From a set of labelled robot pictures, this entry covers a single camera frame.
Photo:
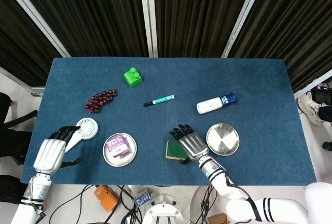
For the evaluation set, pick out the white frame post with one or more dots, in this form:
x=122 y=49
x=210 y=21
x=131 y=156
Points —
x=39 y=17
x=148 y=16
x=243 y=17

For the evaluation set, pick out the blue table cloth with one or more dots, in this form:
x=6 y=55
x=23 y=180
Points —
x=160 y=125

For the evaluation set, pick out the brown cardboard box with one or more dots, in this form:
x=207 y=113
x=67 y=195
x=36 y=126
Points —
x=216 y=219

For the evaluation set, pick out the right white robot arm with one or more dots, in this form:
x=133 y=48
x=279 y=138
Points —
x=220 y=182

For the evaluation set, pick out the dark pleated curtain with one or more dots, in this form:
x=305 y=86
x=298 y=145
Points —
x=103 y=14

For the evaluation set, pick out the white sneaker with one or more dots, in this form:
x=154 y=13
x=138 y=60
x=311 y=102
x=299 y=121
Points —
x=310 y=108

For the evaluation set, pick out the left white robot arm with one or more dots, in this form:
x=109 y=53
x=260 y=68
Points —
x=36 y=193

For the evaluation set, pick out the green and yellow sponge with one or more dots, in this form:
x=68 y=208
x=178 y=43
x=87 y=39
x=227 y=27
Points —
x=172 y=150

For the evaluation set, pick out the black chair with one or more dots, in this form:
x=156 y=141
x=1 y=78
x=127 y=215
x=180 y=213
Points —
x=13 y=136

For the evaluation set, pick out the round steel plate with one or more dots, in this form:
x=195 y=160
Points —
x=131 y=154
x=223 y=139

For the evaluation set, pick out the blue and white small box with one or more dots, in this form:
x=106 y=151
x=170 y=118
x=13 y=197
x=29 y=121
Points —
x=142 y=198

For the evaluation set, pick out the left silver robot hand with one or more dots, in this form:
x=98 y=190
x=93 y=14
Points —
x=49 y=154

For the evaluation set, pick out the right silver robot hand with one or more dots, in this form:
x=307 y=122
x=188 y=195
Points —
x=193 y=146

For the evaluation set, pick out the white handheld fan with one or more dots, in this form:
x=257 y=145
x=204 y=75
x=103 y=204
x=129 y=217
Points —
x=88 y=129

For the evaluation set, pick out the purple box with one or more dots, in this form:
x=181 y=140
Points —
x=118 y=146

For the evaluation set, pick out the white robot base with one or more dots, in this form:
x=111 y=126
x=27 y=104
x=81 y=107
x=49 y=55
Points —
x=162 y=211

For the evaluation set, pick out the white bottle with blue cap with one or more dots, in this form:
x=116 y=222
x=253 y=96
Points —
x=210 y=105

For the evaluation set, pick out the orange device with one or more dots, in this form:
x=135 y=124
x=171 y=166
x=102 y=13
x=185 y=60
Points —
x=105 y=198

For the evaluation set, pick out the green toy block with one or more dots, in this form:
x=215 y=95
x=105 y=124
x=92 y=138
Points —
x=132 y=77

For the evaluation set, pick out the teal marker pen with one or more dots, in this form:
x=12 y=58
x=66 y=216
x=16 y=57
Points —
x=160 y=100

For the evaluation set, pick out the red grape bunch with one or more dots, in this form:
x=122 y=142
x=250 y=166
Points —
x=99 y=100

